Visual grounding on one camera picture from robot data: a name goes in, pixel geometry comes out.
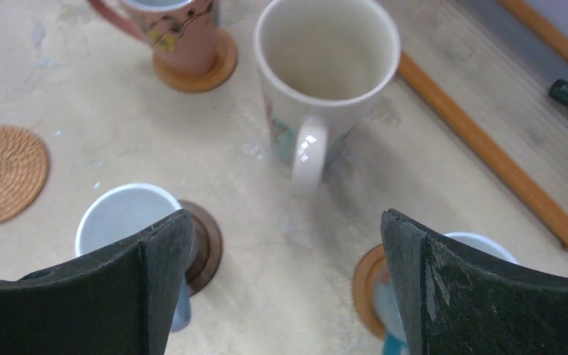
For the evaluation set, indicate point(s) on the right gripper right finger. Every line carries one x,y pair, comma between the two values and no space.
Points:
455,299

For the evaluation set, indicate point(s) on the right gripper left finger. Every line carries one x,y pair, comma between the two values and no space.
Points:
118,299

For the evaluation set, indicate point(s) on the blue mug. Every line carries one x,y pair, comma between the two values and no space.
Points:
384,297

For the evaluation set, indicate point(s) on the small grey white mug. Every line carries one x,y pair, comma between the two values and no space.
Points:
120,213

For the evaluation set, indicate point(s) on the dark brown wooden coaster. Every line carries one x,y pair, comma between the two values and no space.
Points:
207,250

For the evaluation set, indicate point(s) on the woven rattan coaster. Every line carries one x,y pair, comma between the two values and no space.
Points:
24,169

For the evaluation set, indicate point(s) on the smooth wooden coaster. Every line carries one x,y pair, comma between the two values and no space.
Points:
222,69
363,281

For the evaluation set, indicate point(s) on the cream mug with plant print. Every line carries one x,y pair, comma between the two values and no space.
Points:
322,66

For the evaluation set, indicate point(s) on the wooden three-tier shelf rack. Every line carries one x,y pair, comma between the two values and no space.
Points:
485,68

